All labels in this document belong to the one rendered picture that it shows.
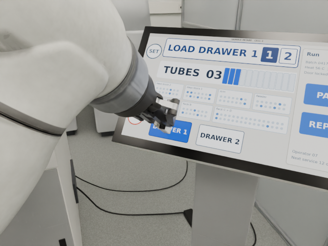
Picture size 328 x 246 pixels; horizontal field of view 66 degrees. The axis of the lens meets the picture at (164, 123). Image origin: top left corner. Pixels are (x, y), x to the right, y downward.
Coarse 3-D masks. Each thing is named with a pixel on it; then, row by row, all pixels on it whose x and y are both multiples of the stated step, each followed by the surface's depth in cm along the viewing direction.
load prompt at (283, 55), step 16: (176, 48) 61; (192, 48) 60; (208, 48) 59; (224, 48) 58; (240, 48) 56; (256, 48) 55; (272, 48) 54; (288, 48) 53; (256, 64) 54; (272, 64) 53; (288, 64) 52
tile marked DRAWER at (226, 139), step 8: (200, 128) 54; (208, 128) 54; (216, 128) 53; (224, 128) 53; (200, 136) 54; (208, 136) 53; (216, 136) 53; (224, 136) 52; (232, 136) 52; (240, 136) 51; (200, 144) 53; (208, 144) 53; (216, 144) 52; (224, 144) 52; (232, 144) 52; (240, 144) 51; (232, 152) 51; (240, 152) 51
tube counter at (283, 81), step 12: (216, 72) 57; (228, 72) 56; (240, 72) 55; (252, 72) 54; (264, 72) 53; (276, 72) 53; (288, 72) 52; (228, 84) 55; (240, 84) 54; (252, 84) 54; (264, 84) 53; (276, 84) 52; (288, 84) 51
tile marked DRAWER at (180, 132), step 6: (180, 120) 56; (150, 126) 58; (174, 126) 56; (180, 126) 56; (186, 126) 55; (150, 132) 57; (156, 132) 57; (162, 132) 57; (174, 132) 56; (180, 132) 55; (186, 132) 55; (162, 138) 56; (168, 138) 56; (174, 138) 55; (180, 138) 55; (186, 138) 55
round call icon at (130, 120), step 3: (129, 117) 60; (132, 117) 60; (126, 120) 60; (129, 120) 60; (132, 120) 60; (135, 120) 59; (138, 120) 59; (126, 123) 60; (129, 123) 60; (132, 123) 59; (135, 123) 59; (138, 123) 59; (141, 123) 59; (141, 126) 58
